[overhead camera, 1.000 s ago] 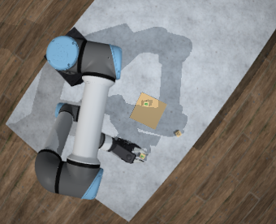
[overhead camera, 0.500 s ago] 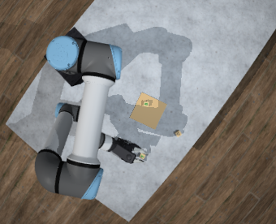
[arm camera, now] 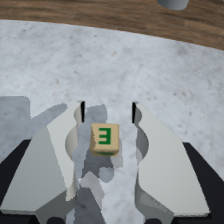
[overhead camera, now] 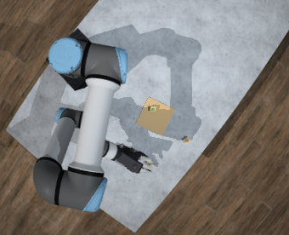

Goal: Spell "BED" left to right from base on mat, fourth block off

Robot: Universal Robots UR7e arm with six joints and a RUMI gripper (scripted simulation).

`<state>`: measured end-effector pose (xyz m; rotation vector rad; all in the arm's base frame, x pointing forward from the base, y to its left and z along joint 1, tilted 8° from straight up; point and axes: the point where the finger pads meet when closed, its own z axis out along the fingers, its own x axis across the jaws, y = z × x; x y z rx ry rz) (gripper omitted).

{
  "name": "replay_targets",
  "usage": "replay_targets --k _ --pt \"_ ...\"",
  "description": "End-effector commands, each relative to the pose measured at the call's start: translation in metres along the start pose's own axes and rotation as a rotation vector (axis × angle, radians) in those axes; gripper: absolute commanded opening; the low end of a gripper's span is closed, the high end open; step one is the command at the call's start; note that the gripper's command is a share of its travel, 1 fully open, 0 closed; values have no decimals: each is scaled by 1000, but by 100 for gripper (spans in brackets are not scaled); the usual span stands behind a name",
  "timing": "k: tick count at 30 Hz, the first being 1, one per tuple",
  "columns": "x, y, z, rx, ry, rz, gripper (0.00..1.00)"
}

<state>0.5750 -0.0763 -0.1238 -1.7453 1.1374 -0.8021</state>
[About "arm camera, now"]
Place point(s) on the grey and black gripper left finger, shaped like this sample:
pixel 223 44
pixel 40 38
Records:
pixel 38 179

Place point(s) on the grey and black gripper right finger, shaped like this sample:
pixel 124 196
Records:
pixel 174 183

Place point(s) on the beige block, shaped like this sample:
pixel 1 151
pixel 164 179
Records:
pixel 104 140

